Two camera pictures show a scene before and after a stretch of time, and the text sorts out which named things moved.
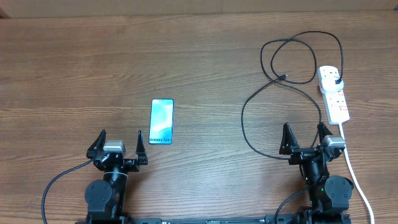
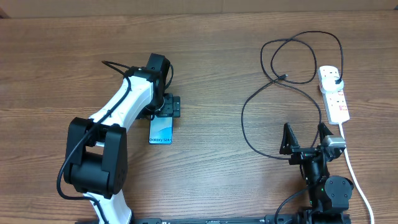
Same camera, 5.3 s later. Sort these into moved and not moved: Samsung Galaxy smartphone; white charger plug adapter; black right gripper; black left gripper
Moved: black left gripper
Not moved: white charger plug adapter; Samsung Galaxy smartphone; black right gripper
